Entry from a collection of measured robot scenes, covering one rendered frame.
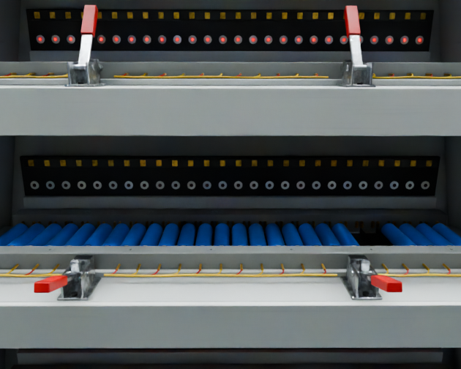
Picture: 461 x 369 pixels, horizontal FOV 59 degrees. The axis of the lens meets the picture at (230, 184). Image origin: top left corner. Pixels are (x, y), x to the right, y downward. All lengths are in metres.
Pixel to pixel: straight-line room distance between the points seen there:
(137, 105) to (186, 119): 0.05
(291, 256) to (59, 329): 0.23
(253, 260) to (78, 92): 0.23
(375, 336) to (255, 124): 0.22
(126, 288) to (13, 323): 0.10
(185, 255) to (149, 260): 0.04
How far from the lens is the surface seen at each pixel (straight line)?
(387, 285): 0.34
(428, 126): 0.44
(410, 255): 0.46
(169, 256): 0.42
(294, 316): 0.39
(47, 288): 0.35
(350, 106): 0.41
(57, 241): 0.49
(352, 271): 0.41
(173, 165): 0.53
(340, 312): 0.40
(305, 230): 0.49
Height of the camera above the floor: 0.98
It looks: 5 degrees up
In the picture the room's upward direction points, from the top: straight up
